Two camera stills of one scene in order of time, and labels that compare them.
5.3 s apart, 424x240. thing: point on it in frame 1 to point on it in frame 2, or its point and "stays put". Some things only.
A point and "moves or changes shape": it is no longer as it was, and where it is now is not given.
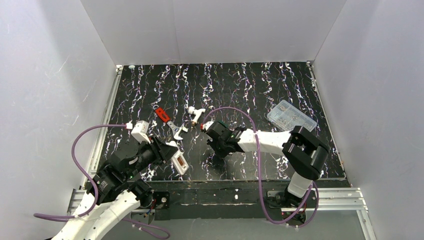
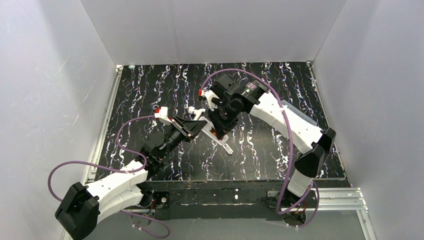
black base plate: [231, 199] stays put
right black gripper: [214, 133] to [221, 120]
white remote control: [180, 162] moves or changes shape
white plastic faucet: [192, 110] stays put
